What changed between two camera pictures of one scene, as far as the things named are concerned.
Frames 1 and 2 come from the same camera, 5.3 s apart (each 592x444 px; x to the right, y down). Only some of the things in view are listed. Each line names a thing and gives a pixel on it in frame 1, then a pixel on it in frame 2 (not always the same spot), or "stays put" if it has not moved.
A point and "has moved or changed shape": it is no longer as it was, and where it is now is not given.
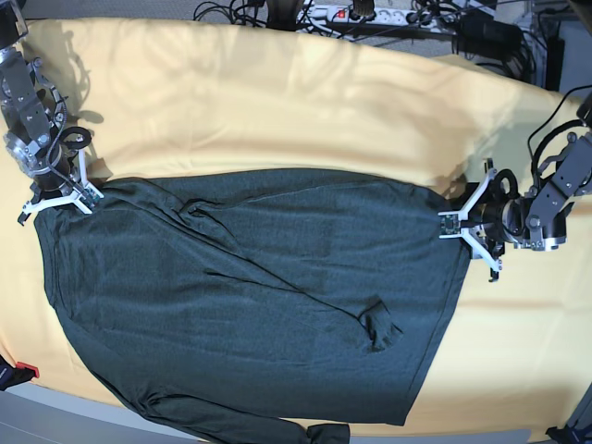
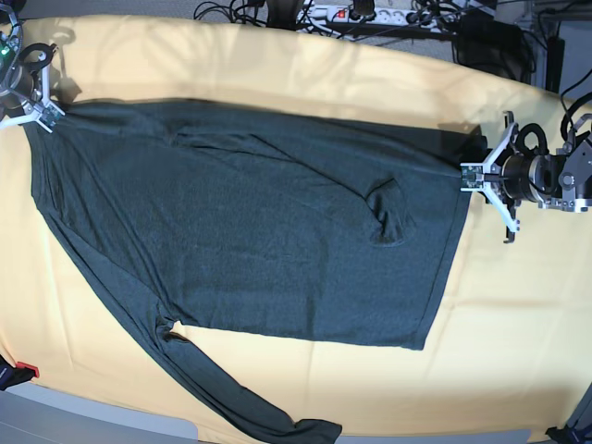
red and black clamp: x=10 y=376 stays put
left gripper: x=495 y=217 -> x=521 y=170
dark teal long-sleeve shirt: x=260 y=306 has moved or changed shape
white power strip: x=345 y=15 stays put
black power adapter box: x=487 y=37 stays put
